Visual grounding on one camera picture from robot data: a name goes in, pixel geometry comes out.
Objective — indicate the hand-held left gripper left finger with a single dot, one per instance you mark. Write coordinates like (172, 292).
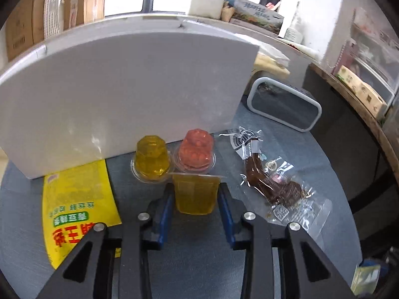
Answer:
(162, 215)

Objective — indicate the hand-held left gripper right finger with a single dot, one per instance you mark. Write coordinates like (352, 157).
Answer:
(227, 215)

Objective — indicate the yellow jelly cup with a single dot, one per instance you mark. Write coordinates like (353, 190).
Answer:
(194, 196)
(152, 158)

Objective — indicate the clear packet with brown snack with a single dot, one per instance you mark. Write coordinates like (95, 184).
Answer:
(268, 183)

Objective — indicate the orange jelly cup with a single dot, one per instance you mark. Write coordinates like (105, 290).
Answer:
(196, 149)

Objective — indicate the yellow snack packet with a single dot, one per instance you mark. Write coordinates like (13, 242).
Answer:
(78, 199)

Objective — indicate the white foam board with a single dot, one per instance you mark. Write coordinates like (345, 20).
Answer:
(124, 84)

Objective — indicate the green white tissue box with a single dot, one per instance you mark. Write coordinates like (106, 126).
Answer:
(358, 90)

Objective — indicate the printed snack bag on ledge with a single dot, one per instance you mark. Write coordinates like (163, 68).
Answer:
(258, 15)

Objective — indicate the white cube box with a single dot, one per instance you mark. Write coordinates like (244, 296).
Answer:
(205, 3)

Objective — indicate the clear storage drawers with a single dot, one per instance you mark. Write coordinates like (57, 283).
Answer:
(377, 53)

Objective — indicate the small open cardboard box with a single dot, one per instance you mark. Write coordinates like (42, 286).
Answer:
(74, 9)

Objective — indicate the dotted white paper bag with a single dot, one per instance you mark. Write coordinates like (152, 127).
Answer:
(53, 12)

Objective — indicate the large brown cardboard box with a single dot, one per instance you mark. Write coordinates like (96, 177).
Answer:
(21, 28)

